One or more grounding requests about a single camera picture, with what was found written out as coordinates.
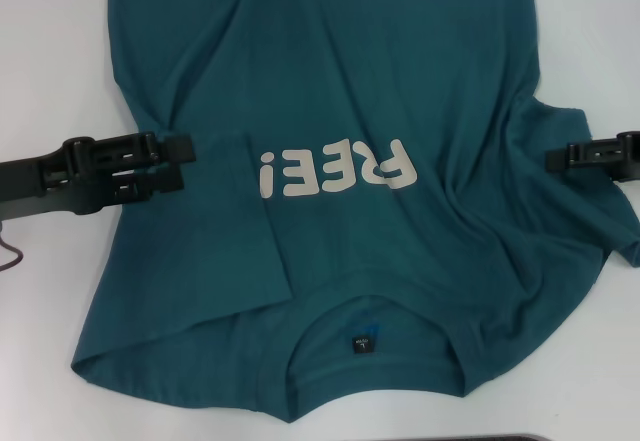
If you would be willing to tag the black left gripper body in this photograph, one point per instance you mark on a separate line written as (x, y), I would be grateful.
(45, 186)

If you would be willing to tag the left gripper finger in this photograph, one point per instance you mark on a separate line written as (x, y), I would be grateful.
(170, 178)
(176, 148)

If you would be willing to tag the teal t-shirt with beige print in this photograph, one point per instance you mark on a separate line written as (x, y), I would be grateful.
(325, 61)

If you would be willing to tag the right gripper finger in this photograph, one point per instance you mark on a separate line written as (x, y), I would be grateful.
(557, 160)

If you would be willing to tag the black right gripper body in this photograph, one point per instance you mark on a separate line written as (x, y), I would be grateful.
(631, 161)

